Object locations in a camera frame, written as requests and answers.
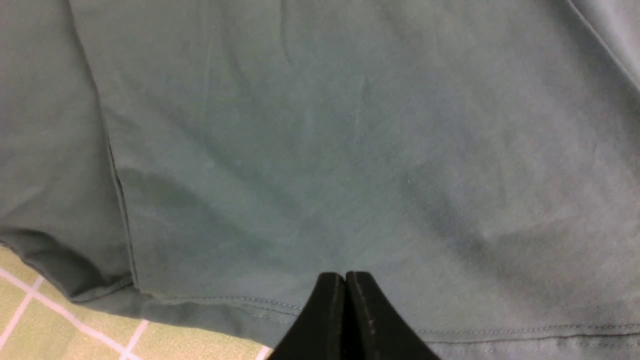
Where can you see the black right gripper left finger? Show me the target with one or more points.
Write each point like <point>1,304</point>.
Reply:
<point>316,334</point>

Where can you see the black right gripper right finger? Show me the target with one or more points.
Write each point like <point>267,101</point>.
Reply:
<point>374,330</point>

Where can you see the green long-sleeve shirt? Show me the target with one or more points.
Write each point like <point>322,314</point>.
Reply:
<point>200,162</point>

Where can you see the green checkered tablecloth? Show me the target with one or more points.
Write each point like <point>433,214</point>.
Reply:
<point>38,323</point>

